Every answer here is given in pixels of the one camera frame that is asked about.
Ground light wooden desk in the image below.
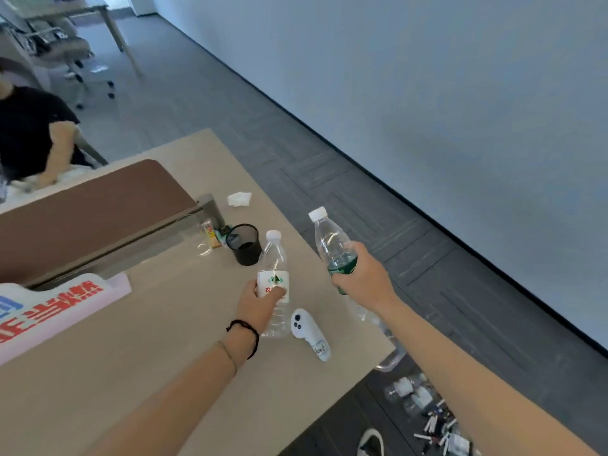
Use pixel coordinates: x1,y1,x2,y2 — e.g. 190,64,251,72
9,0,144,79

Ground empty clear bottle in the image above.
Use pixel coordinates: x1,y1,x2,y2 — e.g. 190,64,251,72
384,375,434,415

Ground white label clear water bottle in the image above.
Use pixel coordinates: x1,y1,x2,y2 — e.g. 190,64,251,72
257,230,291,339

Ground brown desk divider panel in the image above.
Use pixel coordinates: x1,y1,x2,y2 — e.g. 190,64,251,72
0,159,199,286

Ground person's left hand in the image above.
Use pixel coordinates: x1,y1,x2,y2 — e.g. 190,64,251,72
236,279,288,336

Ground thin tan bracelet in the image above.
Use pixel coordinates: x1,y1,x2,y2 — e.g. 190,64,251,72
216,341,238,376

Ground person's right hand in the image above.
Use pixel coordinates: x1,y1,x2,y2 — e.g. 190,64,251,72
331,241,400,315

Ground white shoe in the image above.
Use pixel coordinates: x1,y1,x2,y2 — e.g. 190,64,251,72
357,427,385,456

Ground person's left forearm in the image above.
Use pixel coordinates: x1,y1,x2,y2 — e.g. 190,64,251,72
88,323,261,456

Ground white handheld controller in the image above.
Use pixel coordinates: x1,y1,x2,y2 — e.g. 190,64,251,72
290,308,332,363

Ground green label clear water bottle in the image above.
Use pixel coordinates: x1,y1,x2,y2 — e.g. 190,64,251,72
308,206,383,328

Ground person's right forearm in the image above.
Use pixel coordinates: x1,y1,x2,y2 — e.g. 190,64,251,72
375,294,600,456

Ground pile of small markers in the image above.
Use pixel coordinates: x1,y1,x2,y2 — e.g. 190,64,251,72
412,399,473,456

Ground black cord wristband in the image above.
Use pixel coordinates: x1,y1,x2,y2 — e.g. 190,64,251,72
226,319,260,360

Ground grey office chair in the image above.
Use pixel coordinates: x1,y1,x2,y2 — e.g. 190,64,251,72
19,16,117,111

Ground white sign with red print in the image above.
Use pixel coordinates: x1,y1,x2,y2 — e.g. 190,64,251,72
0,273,132,366

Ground small orange box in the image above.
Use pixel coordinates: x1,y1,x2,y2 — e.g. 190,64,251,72
202,221,222,249

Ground black mesh pen holder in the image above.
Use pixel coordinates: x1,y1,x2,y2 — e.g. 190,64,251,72
225,224,263,267

